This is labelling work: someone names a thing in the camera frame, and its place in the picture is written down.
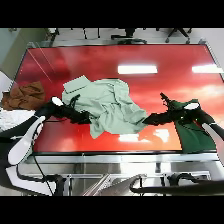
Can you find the white garment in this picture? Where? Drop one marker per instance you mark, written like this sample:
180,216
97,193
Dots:
13,120

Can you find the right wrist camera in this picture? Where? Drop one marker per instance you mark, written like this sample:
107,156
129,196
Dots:
165,100

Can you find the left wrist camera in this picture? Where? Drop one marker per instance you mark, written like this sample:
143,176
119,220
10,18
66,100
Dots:
74,101

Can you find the silver frame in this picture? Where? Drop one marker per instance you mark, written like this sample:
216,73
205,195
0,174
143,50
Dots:
100,158

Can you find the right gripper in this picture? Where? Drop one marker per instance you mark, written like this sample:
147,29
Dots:
159,118

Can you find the dark green garment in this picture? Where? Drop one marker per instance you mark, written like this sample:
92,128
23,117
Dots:
193,138

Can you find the black office chair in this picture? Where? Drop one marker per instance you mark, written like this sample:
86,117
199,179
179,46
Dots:
178,33
128,33

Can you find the pale green shirt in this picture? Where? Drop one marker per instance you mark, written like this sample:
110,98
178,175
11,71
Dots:
110,106

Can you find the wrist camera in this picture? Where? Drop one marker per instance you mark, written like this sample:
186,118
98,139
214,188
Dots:
165,100
74,101

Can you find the brown garment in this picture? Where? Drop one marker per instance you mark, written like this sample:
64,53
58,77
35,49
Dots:
25,96

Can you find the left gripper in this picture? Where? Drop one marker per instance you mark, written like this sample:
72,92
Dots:
81,117

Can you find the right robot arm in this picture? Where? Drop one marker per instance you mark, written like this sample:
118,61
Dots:
213,128

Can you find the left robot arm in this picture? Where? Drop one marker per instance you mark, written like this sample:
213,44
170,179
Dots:
23,140

